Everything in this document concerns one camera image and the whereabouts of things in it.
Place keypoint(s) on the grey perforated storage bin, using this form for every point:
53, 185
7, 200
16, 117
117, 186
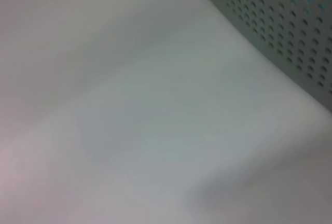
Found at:
285, 27

